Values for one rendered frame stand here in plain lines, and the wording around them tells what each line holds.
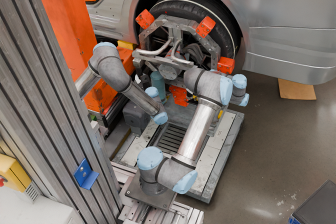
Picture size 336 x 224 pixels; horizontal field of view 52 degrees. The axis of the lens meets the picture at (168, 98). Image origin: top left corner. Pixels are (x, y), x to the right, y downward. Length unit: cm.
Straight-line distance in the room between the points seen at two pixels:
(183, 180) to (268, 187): 128
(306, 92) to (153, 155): 204
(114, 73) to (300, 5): 102
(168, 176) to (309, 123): 182
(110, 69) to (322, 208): 146
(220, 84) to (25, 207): 87
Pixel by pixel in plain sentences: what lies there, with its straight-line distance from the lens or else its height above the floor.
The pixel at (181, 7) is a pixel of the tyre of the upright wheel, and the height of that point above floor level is 117.
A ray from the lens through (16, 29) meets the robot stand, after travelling 89.
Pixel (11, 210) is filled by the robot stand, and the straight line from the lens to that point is 133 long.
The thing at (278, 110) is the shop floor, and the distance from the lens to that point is 309.
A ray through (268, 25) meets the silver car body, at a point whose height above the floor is 112.
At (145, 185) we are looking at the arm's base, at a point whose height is 88.
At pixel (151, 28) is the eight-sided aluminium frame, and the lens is 219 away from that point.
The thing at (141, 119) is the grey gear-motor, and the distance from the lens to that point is 254.
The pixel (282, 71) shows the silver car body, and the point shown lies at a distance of 222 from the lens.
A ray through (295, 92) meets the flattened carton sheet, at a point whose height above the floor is 1.
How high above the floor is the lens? 229
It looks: 47 degrees down
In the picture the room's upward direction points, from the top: 7 degrees counter-clockwise
